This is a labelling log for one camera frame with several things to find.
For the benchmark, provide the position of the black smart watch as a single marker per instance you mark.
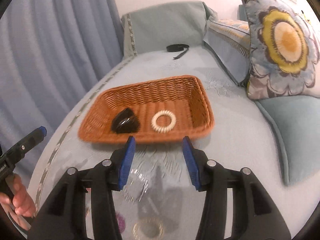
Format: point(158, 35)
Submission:
point(125, 122)

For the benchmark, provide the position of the orange wicker basket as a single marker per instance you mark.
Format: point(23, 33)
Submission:
point(183, 95)

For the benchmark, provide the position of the striped blue cushion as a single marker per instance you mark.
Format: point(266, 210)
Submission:
point(230, 42)

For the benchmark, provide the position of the blue curtain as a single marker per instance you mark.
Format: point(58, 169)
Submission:
point(52, 53)

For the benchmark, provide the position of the teal sofa back cushion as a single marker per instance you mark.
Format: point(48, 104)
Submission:
point(156, 27)

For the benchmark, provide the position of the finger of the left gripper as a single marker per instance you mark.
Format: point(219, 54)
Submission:
point(34, 138)

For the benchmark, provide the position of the left hand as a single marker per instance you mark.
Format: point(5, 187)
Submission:
point(22, 205)

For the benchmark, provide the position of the teal seat cushion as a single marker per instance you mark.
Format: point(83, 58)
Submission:
point(295, 122)

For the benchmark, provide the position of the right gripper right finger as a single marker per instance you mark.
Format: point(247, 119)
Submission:
point(196, 161)

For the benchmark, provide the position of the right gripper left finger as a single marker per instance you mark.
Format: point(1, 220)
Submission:
point(121, 164)

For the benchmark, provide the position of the floral throw pillow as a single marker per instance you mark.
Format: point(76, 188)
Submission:
point(284, 51)

